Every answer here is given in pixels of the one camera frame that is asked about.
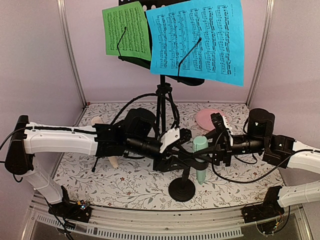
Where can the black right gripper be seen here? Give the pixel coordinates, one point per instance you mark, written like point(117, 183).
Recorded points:
point(221, 148)

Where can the green sheet music page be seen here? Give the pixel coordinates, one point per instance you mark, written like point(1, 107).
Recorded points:
point(126, 31)

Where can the beige toy microphone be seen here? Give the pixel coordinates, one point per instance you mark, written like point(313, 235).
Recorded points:
point(109, 152)

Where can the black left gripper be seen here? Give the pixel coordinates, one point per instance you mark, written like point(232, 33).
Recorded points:
point(164, 164)

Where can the black music stand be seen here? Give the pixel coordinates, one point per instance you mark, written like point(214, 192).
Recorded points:
point(164, 89)

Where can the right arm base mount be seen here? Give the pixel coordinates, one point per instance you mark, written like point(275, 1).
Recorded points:
point(269, 208)

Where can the aluminium front rail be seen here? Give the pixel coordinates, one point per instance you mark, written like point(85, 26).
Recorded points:
point(107, 223)

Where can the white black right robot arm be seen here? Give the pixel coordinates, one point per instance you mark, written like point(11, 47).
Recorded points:
point(277, 150)

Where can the pink plastic plate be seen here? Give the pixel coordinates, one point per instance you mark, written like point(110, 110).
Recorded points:
point(203, 118)

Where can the black round-base microphone stand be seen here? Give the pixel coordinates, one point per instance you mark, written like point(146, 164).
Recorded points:
point(182, 189)

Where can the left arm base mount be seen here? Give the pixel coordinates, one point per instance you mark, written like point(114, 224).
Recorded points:
point(71, 211)

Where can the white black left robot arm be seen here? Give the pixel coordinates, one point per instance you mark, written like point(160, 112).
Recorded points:
point(137, 133)

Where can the blue sheet music page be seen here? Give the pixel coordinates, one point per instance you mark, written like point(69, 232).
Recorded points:
point(201, 39)

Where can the black tripod microphone stand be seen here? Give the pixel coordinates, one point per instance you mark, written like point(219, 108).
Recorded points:
point(95, 164)

